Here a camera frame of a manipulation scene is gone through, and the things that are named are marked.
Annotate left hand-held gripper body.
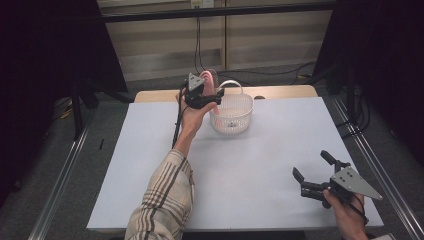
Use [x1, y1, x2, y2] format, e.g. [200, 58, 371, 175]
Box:
[182, 72, 215, 110]

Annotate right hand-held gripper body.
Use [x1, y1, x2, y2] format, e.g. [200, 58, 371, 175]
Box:
[321, 165, 384, 210]

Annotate pink hairbrush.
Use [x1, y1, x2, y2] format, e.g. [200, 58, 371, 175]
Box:
[198, 68, 222, 116]

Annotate white plastic basket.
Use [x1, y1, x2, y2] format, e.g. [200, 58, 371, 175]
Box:
[209, 79, 255, 135]

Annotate person's left hand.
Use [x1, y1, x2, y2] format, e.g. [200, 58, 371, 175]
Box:
[175, 91, 218, 133]

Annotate person's right hand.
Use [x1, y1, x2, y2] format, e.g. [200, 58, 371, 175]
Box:
[322, 189, 369, 236]

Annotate white table board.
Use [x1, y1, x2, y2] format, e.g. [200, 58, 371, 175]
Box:
[86, 96, 384, 233]

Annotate black horizontal bar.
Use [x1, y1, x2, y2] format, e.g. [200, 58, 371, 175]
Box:
[99, 2, 338, 24]

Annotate black metal stand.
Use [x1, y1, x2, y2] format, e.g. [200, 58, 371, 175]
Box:
[70, 79, 101, 141]

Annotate black curtain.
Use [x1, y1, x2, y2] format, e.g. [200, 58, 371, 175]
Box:
[313, 0, 424, 164]
[0, 0, 129, 208]

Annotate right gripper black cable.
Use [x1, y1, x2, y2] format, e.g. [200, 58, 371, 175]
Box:
[344, 193, 370, 226]

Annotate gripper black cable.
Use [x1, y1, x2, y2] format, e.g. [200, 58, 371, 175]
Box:
[171, 85, 187, 149]
[344, 193, 370, 226]

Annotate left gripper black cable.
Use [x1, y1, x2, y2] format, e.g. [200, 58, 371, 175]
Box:
[171, 85, 187, 149]

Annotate aluminium floor rail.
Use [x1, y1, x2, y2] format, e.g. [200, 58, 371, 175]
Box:
[28, 99, 98, 240]
[331, 96, 424, 240]

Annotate black power cable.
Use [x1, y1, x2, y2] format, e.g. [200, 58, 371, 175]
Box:
[193, 17, 209, 76]

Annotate black floor cables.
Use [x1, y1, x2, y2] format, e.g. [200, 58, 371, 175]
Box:
[336, 88, 372, 138]

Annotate white wall socket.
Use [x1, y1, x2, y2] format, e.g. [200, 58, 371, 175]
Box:
[190, 0, 215, 9]

